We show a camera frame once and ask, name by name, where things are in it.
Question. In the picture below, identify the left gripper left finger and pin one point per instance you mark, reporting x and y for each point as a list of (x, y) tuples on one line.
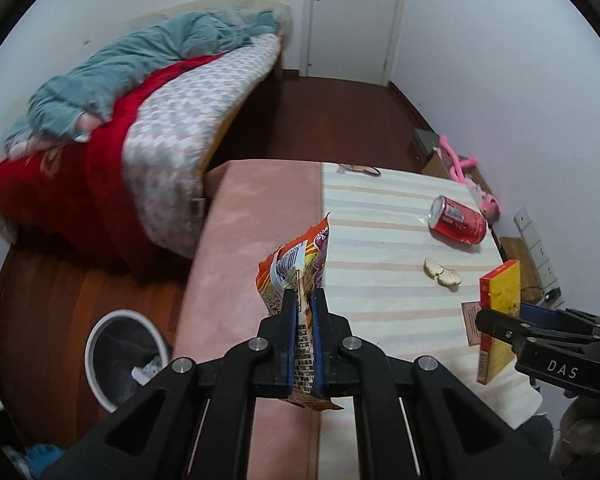
[(193, 420)]

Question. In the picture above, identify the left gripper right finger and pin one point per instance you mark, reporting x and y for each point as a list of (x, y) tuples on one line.
[(414, 419)]

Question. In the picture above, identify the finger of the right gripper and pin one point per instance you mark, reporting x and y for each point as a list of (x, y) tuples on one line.
[(561, 320), (552, 331)]

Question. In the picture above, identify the yellow red box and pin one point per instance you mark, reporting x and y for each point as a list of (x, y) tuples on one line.
[(499, 301)]

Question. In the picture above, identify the peel scraps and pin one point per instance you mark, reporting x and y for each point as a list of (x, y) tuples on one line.
[(443, 275)]

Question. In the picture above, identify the red soda can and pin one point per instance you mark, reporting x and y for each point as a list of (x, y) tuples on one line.
[(458, 222)]

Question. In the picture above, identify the orange snack bag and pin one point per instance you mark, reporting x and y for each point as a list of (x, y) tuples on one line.
[(298, 266)]

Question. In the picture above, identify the white round trash bin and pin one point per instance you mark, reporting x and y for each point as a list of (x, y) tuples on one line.
[(119, 341)]

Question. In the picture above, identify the white power strip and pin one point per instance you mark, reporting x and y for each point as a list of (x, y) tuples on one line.
[(539, 280)]

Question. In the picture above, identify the white crumpled wrapper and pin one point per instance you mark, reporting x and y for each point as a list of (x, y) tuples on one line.
[(143, 374)]

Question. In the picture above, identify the pink toy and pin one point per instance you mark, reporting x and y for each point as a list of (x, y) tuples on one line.
[(459, 170)]

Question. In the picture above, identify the striped white table cloth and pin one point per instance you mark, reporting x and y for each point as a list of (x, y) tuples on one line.
[(378, 241)]

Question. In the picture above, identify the blue jacket on floor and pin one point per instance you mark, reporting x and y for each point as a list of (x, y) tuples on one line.
[(39, 457)]

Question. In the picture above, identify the red fleece blanket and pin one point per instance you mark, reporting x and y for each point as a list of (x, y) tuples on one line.
[(77, 191)]

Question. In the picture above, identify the checkered grey white quilt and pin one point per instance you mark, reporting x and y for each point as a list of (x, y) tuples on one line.
[(178, 128)]

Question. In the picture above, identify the white door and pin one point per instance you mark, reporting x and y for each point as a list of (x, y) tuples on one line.
[(350, 39)]

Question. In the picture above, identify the teal duvet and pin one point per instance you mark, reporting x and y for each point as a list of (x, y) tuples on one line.
[(93, 87)]

